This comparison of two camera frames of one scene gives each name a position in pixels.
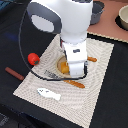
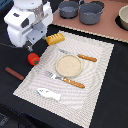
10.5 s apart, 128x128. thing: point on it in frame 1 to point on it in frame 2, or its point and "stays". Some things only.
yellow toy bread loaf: [64, 67] to [54, 38]
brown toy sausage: [14, 73] stays
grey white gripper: [76, 55] to [28, 27]
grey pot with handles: [97, 9] stays
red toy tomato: [33, 58] stays
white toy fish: [47, 93] stays
